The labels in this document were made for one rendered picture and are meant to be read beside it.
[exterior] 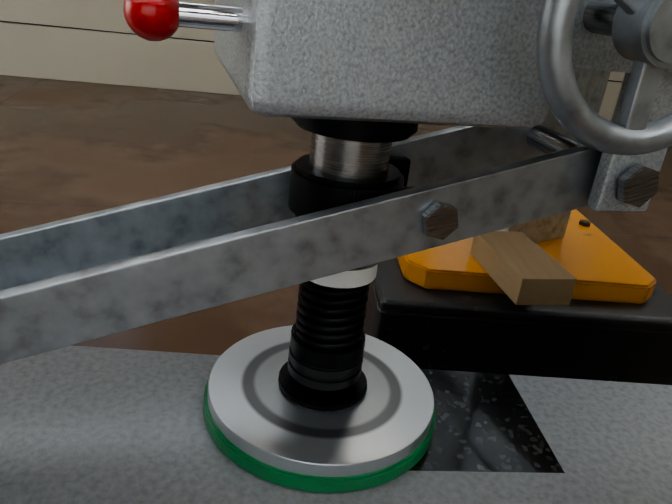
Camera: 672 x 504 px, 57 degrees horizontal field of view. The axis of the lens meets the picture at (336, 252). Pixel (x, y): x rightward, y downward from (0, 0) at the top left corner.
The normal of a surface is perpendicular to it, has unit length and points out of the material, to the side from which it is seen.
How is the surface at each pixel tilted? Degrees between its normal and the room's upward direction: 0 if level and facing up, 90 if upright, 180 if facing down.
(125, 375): 0
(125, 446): 0
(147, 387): 0
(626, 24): 96
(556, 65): 99
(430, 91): 90
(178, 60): 90
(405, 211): 90
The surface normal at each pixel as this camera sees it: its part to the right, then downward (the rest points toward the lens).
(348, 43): 0.26, 0.42
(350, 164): -0.03, 0.41
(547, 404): 0.11, -0.91
